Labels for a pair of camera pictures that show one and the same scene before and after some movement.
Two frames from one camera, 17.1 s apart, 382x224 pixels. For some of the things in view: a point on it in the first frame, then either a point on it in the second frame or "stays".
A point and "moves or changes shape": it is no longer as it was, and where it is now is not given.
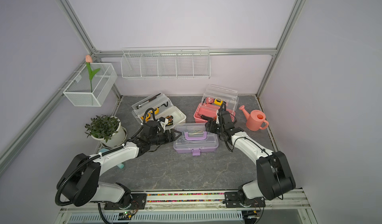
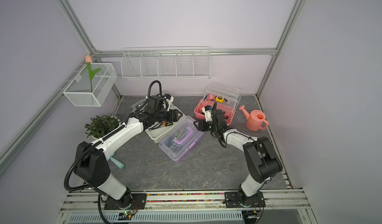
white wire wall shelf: [166, 62] stays
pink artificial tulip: [91, 73] stays
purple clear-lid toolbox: [195, 138] moves or changes shape
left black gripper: [173, 137] to [173, 115]
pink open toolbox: [214, 96] stays
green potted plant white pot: [108, 129] stays
